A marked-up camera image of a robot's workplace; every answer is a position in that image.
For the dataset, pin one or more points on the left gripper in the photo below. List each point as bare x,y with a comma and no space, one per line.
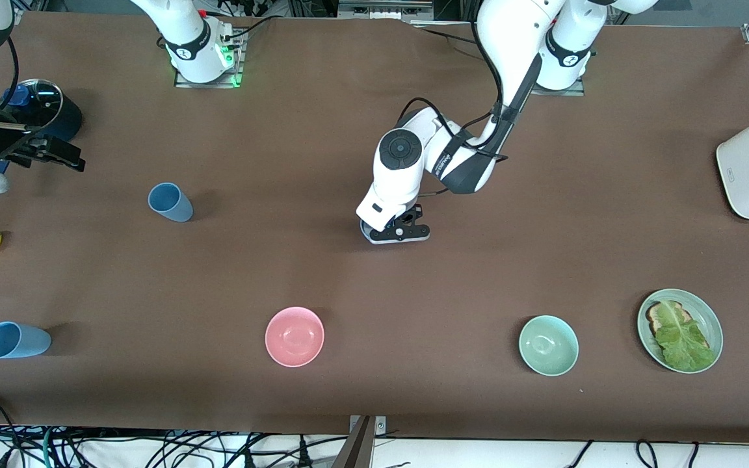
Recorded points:
413,214

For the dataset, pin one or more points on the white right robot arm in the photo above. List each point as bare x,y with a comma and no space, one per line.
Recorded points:
189,45

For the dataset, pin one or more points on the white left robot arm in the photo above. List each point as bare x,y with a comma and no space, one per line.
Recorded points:
511,39

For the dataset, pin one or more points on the dark blue saucepan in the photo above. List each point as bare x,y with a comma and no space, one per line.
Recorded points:
70,117

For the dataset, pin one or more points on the pink bowl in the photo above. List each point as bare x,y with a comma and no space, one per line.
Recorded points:
294,337

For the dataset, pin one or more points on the grey power strip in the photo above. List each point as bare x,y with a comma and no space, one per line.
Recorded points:
384,9

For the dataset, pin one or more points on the mint green bowl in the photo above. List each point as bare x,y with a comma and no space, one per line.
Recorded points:
549,346

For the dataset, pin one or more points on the toasted bread slice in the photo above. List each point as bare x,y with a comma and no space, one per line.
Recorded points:
655,317

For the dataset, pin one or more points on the green lettuce leaf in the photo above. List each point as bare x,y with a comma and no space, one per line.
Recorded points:
683,341

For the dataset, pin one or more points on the mint green plate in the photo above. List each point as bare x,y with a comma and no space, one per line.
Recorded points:
712,328

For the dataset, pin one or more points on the metal camera stand bracket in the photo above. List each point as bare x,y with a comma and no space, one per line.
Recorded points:
361,445

